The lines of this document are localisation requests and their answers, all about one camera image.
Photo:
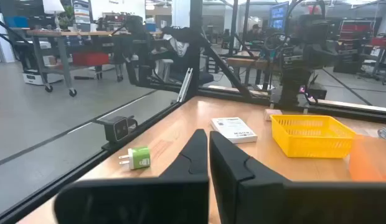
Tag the yellow plastic basket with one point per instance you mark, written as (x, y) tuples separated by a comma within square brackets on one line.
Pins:
[(311, 143)]

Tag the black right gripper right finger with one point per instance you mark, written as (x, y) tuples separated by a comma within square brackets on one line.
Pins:
[(242, 193)]

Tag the green white USB charger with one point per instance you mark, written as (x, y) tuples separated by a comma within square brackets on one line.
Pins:
[(140, 158)]

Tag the wheeled wooden-top workbench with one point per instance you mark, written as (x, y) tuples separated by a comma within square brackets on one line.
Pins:
[(60, 53)]

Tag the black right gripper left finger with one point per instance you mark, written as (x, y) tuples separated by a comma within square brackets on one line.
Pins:
[(180, 193)]

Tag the pink rectangular block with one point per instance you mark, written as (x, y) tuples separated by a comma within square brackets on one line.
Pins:
[(271, 113)]

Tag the black chair with white cloth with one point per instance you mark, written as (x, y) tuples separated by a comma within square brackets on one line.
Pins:
[(180, 46)]

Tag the red storage bin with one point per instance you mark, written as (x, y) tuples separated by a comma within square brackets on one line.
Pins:
[(90, 59)]

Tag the black aluminium table frame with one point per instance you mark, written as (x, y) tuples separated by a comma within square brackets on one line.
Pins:
[(336, 112)]

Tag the person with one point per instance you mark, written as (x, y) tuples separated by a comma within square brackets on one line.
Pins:
[(254, 31)]

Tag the white wheeled machine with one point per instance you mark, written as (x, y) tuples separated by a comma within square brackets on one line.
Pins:
[(37, 77)]

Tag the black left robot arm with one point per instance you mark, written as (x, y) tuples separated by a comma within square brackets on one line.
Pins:
[(292, 81)]

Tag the white labelled box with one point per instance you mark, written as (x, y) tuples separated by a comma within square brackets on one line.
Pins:
[(233, 129)]

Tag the blue-screen wall monitor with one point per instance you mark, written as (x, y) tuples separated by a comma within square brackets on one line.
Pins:
[(278, 15)]

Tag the red tool cabinet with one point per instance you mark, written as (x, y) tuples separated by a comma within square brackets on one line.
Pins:
[(355, 31)]

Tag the silver aluminium bracket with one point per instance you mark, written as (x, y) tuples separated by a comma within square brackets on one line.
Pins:
[(185, 84)]

